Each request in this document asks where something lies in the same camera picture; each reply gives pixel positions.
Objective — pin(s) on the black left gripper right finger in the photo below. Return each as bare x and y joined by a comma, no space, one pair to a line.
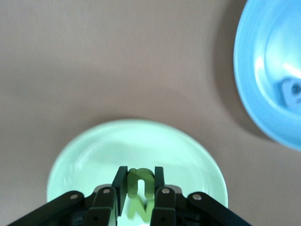
169,207

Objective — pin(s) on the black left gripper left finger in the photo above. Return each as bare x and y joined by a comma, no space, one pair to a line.
98,207

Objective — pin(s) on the green foam capital N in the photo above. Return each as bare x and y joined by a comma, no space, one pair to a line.
135,208

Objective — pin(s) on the green foam small n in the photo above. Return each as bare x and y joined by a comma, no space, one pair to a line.
134,186

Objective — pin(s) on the green plate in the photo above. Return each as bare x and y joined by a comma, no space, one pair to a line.
105,153

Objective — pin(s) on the brown table cover sheet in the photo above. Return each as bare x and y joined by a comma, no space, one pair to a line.
94,58

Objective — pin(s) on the blue plate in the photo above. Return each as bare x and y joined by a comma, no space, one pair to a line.
249,70

